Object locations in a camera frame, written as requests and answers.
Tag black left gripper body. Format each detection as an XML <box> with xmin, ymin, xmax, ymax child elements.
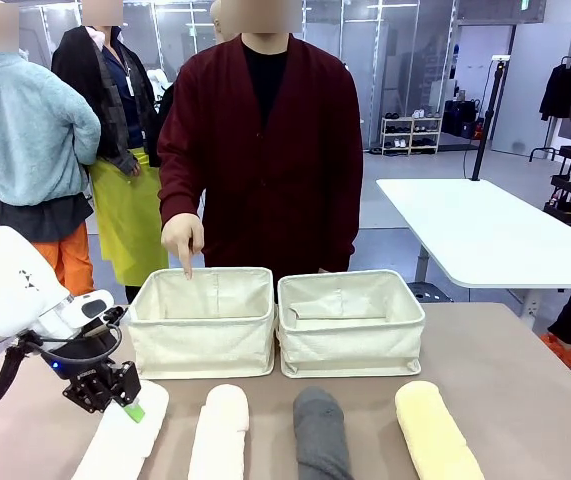
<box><xmin>47</xmin><ymin>325</ymin><xmax>123</xmax><ymax>387</ymax></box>

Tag cream towel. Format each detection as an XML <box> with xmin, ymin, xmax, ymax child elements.
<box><xmin>187</xmin><ymin>383</ymin><xmax>251</xmax><ymax>480</ymax></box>

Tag pale yellow towel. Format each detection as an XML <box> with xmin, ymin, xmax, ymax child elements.
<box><xmin>394</xmin><ymin>380</ymin><xmax>486</xmax><ymax>480</ymax></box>

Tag person's left forearm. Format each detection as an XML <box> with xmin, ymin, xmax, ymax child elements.
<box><xmin>320</xmin><ymin>169</ymin><xmax>365</xmax><ymax>274</ymax></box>

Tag person's right forearm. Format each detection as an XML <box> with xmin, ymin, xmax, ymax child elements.
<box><xmin>157</xmin><ymin>159</ymin><xmax>207</xmax><ymax>226</ymax></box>

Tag person's right hand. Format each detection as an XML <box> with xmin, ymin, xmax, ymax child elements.
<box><xmin>160</xmin><ymin>213</ymin><xmax>206</xmax><ymax>280</ymax></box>

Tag cream fabric basket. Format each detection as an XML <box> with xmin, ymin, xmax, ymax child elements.
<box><xmin>276</xmin><ymin>269</ymin><xmax>426</xmax><ymax>379</ymax></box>
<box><xmin>127</xmin><ymin>266</ymin><xmax>277</xmax><ymax>380</ymax></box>

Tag figure with yellow apron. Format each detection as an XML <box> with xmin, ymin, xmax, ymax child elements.
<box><xmin>51</xmin><ymin>0</ymin><xmax>171</xmax><ymax>304</ymax></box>

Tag grey rolled towel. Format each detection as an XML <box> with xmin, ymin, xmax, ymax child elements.
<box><xmin>292</xmin><ymin>385</ymin><xmax>355</xmax><ymax>480</ymax></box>

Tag figure in light blue fleece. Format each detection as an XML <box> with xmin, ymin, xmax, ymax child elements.
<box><xmin>0</xmin><ymin>0</ymin><xmax>102</xmax><ymax>297</ymax></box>

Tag person in maroon cardigan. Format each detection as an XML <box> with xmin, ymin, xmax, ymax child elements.
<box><xmin>157</xmin><ymin>0</ymin><xmax>365</xmax><ymax>281</ymax></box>

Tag white rounded table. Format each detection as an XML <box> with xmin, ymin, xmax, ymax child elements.
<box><xmin>375</xmin><ymin>178</ymin><xmax>571</xmax><ymax>326</ymax></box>

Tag wooden shoe rack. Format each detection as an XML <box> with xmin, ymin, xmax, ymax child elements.
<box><xmin>380</xmin><ymin>114</ymin><xmax>444</xmax><ymax>156</ymax></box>

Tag black bags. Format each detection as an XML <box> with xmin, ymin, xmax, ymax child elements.
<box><xmin>442</xmin><ymin>98</ymin><xmax>484</xmax><ymax>140</ymax></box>

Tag black pole stand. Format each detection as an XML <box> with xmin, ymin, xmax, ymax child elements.
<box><xmin>470</xmin><ymin>55</ymin><xmax>511</xmax><ymax>182</ymax></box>

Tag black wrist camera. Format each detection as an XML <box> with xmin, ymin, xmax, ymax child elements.
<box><xmin>84</xmin><ymin>305</ymin><xmax>127</xmax><ymax>339</ymax></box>

